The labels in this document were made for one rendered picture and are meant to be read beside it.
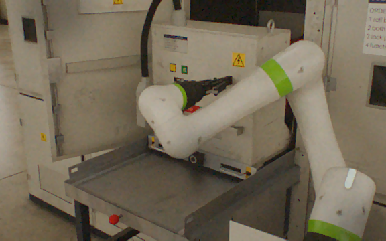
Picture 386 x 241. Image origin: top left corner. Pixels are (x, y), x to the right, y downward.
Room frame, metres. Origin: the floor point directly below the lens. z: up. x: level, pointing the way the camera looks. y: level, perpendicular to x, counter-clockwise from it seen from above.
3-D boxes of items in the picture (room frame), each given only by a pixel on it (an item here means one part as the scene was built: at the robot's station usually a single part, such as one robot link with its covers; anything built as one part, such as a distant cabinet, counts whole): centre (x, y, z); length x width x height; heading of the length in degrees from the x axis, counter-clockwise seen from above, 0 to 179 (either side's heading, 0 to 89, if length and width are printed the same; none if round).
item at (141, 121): (1.80, 0.17, 1.09); 0.08 x 0.05 x 0.17; 141
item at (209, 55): (1.72, -0.03, 1.15); 0.48 x 0.01 x 0.48; 51
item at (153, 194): (1.66, 0.02, 0.82); 0.68 x 0.62 x 0.06; 141
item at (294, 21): (2.40, -0.59, 1.28); 0.58 x 0.02 x 0.19; 51
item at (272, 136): (1.92, -0.20, 1.15); 0.51 x 0.50 x 0.48; 141
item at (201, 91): (1.49, -0.02, 1.23); 0.09 x 0.08 x 0.07; 140
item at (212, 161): (1.73, -0.04, 0.90); 0.54 x 0.05 x 0.06; 51
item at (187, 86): (1.43, 0.03, 1.23); 0.09 x 0.06 x 0.12; 50
